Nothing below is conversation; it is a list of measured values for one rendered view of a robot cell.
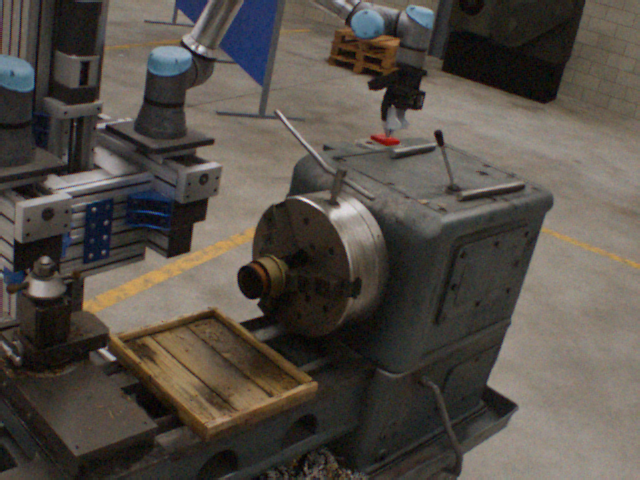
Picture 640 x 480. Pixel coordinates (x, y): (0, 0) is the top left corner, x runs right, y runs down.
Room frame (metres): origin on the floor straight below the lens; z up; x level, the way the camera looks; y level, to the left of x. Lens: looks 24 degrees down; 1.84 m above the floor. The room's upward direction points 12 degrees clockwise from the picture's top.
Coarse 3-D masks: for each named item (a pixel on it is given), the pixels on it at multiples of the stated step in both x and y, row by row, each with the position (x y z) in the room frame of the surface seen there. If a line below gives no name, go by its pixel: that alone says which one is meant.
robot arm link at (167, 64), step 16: (160, 48) 2.08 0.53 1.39; (176, 48) 2.10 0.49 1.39; (160, 64) 2.01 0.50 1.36; (176, 64) 2.02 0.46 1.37; (192, 64) 2.10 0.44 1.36; (160, 80) 2.00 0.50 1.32; (176, 80) 2.02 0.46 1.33; (192, 80) 2.10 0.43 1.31; (160, 96) 2.00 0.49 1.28; (176, 96) 2.02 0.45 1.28
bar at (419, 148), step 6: (420, 144) 2.05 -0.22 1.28; (426, 144) 2.07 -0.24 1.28; (432, 144) 2.09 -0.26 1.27; (390, 150) 1.95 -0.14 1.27; (396, 150) 1.95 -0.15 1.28; (402, 150) 1.97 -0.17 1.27; (408, 150) 1.99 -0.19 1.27; (414, 150) 2.01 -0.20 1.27; (420, 150) 2.03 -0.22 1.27; (426, 150) 2.06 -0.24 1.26; (390, 156) 1.95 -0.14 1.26; (396, 156) 1.95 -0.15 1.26
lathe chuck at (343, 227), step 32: (320, 192) 1.65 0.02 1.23; (320, 224) 1.53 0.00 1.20; (352, 224) 1.54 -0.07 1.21; (256, 256) 1.64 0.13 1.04; (288, 256) 1.59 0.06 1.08; (320, 256) 1.52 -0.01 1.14; (352, 256) 1.48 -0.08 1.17; (288, 320) 1.55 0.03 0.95; (320, 320) 1.49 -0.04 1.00; (352, 320) 1.50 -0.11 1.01
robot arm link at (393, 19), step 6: (372, 6) 2.07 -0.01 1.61; (378, 6) 2.06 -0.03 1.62; (384, 6) 2.08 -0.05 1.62; (390, 12) 2.06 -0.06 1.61; (396, 12) 2.06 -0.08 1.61; (390, 18) 2.03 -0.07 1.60; (396, 18) 2.05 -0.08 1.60; (390, 24) 2.03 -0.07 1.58; (396, 24) 2.04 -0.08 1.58; (390, 30) 2.05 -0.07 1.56; (396, 30) 2.04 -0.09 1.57; (390, 36) 2.07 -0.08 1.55
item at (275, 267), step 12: (252, 264) 1.46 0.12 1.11; (264, 264) 1.46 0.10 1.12; (276, 264) 1.47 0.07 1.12; (240, 276) 1.46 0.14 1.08; (252, 276) 1.50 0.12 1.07; (264, 276) 1.44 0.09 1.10; (276, 276) 1.45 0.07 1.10; (240, 288) 1.46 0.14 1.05; (252, 288) 1.48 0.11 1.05; (264, 288) 1.43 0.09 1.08; (276, 288) 1.45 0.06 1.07
